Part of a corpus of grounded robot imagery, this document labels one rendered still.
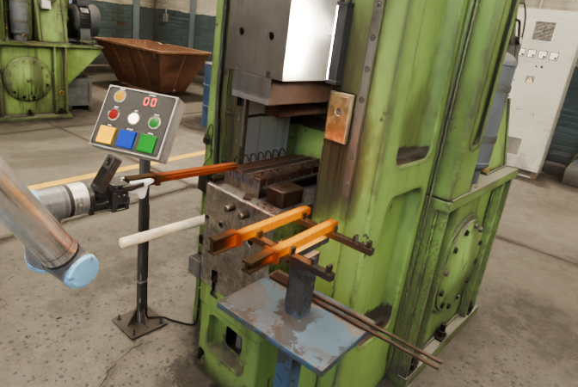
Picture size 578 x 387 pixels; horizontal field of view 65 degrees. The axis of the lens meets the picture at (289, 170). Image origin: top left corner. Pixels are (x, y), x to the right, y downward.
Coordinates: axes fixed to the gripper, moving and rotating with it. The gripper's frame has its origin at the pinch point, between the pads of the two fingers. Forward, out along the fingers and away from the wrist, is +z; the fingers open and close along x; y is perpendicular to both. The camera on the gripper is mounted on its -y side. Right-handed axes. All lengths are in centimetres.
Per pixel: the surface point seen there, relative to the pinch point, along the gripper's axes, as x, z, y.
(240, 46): -10, 42, -40
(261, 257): 49.5, 1.1, 5.4
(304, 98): 8, 61, -23
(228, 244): 36.4, 1.9, 7.8
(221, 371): 2, 36, 96
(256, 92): 1.2, 42.3, -25.2
